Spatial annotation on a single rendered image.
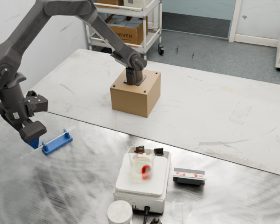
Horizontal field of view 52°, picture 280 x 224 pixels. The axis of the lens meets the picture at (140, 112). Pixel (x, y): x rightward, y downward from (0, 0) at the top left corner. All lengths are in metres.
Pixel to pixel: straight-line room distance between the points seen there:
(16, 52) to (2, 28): 1.51
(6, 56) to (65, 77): 0.59
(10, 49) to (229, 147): 0.68
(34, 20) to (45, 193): 0.46
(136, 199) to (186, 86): 0.60
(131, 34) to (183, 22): 1.01
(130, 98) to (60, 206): 0.42
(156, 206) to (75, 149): 0.35
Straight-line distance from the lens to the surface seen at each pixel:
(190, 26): 3.73
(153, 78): 1.04
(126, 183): 0.73
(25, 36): 0.75
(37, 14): 0.75
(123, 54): 0.93
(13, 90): 0.78
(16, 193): 0.90
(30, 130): 0.79
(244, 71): 3.12
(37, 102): 0.84
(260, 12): 3.56
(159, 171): 0.75
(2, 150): 1.04
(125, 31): 2.92
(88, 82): 1.25
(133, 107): 1.03
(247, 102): 1.16
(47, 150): 0.96
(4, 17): 2.27
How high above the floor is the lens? 1.58
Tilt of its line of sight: 40 degrees down
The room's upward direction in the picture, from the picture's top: 2 degrees counter-clockwise
